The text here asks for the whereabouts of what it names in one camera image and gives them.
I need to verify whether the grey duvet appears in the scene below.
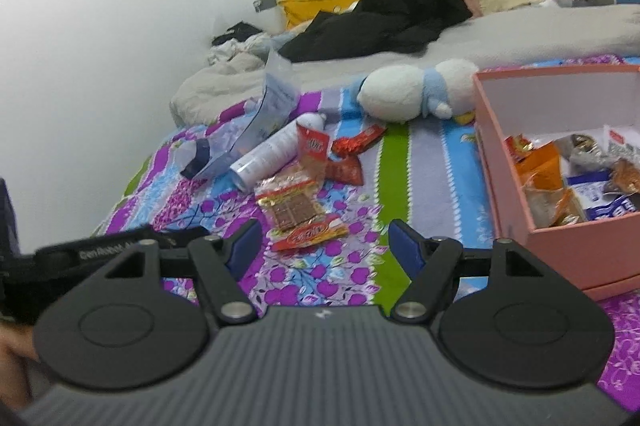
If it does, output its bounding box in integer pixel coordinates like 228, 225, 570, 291
169, 4, 640, 127

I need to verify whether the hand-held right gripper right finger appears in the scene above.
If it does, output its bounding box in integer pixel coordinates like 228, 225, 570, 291
387, 219, 556, 322

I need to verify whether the white label snack packet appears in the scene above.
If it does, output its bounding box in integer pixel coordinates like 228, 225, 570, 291
602, 123, 640, 196

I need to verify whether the small red triangular packet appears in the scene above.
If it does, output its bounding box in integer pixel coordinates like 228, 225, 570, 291
325, 153, 364, 186

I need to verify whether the red wrapper snack bar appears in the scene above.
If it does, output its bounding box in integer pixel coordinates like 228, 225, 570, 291
331, 123, 387, 157

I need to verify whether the red and yellow snack packet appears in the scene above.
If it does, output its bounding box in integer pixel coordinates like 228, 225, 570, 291
271, 213, 351, 253

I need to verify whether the white spray bottle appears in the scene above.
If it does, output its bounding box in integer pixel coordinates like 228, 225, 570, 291
230, 113, 328, 193

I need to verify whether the silver foil snack packet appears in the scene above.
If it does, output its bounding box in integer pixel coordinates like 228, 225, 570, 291
567, 133, 617, 168

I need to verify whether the black coat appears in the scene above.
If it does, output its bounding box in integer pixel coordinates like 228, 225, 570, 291
277, 0, 473, 63

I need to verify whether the white and blue plush toy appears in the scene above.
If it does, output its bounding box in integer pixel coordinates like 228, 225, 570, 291
350, 59, 480, 123

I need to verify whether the dark blue strap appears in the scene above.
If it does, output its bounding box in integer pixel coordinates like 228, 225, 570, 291
180, 139, 215, 180

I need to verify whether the floral striped bedsheet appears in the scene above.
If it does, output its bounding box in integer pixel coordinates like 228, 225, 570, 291
92, 54, 640, 407

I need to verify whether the clear packet of brown squares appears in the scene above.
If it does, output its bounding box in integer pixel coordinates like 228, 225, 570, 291
255, 172, 326, 233

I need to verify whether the blue and white snack packet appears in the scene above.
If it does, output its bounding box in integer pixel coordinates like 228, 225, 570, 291
566, 173, 613, 202
585, 195, 640, 222

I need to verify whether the small red snack packet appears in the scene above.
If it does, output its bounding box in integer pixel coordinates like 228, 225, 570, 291
504, 133, 532, 163

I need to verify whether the person's left hand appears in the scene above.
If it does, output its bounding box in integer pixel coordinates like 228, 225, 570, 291
0, 324, 39, 412

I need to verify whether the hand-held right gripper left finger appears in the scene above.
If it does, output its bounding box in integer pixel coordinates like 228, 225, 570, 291
92, 219, 263, 324

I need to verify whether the clear plastic bag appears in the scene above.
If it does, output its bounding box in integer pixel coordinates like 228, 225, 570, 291
180, 49, 302, 179

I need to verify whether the black cloth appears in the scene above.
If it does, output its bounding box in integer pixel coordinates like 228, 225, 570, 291
212, 21, 258, 44

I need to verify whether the clear orange snack packet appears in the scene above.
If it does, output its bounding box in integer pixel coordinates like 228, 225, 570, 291
522, 186, 587, 228

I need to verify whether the white cloth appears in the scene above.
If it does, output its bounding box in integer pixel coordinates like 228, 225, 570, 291
207, 34, 271, 65

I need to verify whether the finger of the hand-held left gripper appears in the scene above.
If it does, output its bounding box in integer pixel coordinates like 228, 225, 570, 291
36, 223, 211, 276

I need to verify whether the pink cardboard box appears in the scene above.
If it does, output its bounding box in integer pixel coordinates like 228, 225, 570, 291
472, 65, 640, 302

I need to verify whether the yellow pillow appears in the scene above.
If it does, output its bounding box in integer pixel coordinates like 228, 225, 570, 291
277, 0, 381, 30

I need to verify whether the orange packet with red label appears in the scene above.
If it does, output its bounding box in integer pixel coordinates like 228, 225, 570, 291
296, 122, 332, 182

